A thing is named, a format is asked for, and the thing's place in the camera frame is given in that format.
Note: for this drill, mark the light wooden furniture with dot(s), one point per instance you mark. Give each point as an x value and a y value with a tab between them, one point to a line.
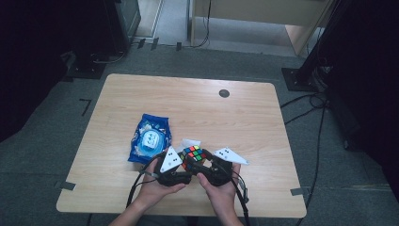
263	12

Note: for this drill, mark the blue wet wipes packet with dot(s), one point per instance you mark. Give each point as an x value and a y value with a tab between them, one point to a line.
149	139

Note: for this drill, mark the black round table grommet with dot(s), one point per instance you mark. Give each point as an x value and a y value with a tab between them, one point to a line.
224	93

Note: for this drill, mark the white wet wipe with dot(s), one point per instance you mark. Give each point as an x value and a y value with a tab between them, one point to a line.
188	143

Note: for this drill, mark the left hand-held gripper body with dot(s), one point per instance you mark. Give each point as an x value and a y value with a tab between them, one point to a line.
171	163

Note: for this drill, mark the person's left hand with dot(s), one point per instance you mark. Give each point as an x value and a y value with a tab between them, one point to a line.
156	193

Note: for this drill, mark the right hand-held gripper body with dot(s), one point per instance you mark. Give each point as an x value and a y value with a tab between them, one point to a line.
224	171

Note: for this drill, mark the dark curtain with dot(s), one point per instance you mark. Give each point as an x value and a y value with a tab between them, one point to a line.
370	78
37	47

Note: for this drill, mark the grey tape strip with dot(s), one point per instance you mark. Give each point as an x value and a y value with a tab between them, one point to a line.
65	185
299	191

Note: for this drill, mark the person's right hand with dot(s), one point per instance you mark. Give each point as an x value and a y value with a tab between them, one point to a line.
221	197

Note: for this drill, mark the multicoloured puzzle cube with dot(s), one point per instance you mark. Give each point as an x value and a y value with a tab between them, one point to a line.
194	156

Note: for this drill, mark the black stand base with post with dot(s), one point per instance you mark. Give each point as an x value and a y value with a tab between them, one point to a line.
302	78

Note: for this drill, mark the black cabinet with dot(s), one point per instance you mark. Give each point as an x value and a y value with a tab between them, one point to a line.
124	22

